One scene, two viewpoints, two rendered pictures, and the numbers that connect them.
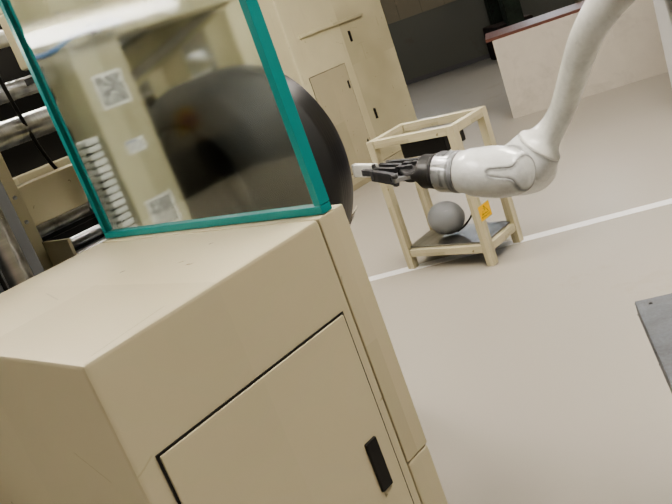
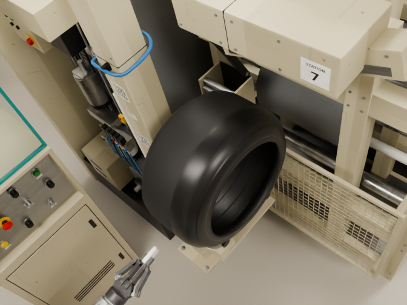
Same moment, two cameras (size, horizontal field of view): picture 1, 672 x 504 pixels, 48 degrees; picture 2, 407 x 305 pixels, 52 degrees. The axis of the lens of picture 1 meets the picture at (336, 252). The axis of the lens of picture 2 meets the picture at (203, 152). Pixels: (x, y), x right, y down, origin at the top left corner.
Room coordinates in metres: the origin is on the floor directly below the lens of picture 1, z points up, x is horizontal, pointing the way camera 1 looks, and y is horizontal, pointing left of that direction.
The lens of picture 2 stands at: (2.13, -0.73, 2.51)
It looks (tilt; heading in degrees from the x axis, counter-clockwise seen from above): 53 degrees down; 99
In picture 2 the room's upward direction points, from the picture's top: 17 degrees counter-clockwise
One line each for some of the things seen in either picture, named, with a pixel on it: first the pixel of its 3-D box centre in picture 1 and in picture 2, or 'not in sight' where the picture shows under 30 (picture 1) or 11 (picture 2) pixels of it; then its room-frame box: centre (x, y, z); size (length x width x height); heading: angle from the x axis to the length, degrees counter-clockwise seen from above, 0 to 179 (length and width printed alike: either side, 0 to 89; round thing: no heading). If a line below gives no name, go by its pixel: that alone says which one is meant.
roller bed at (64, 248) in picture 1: (107, 274); (229, 100); (2.11, 0.63, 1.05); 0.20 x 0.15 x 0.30; 133
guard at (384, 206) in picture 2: not in sight; (302, 198); (2.38, 0.26, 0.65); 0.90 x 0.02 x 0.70; 133
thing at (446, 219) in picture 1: (445, 191); not in sight; (4.18, -0.70, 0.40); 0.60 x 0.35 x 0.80; 43
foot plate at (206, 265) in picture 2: not in sight; (205, 245); (1.79, 0.38, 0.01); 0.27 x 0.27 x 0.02; 43
